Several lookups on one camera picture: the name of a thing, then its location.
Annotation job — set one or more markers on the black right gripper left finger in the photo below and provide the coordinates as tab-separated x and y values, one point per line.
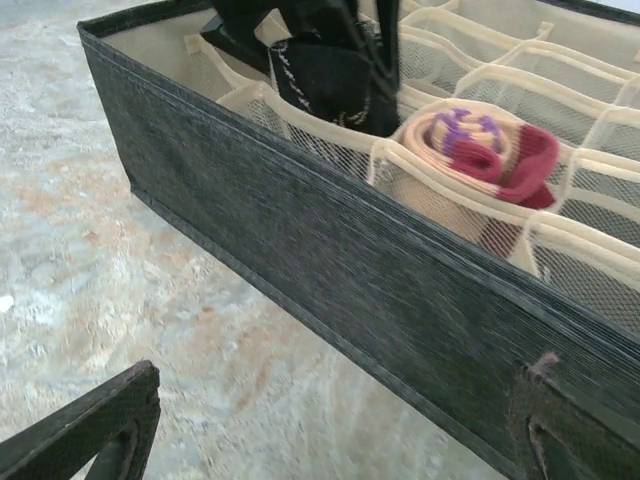
100	430

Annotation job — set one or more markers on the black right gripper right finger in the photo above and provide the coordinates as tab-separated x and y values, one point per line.
585	435

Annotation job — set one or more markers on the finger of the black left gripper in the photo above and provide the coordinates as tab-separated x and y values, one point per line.
385	40
235	40

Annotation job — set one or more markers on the black white striped sock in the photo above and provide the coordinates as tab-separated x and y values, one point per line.
330	85

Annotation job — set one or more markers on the peach sock purple maroon stripes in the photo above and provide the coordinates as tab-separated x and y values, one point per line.
450	175

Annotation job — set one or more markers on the dark fabric organizer box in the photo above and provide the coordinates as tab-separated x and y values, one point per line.
300	225

